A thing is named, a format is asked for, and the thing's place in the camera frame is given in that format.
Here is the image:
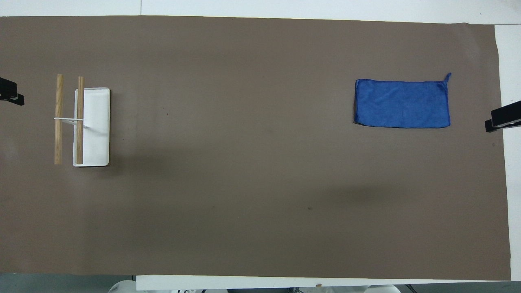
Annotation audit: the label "blue towel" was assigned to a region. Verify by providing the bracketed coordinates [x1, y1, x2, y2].
[353, 72, 452, 129]

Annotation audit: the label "white towel rack wooden bars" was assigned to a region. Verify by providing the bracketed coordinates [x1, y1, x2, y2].
[54, 73, 111, 168]

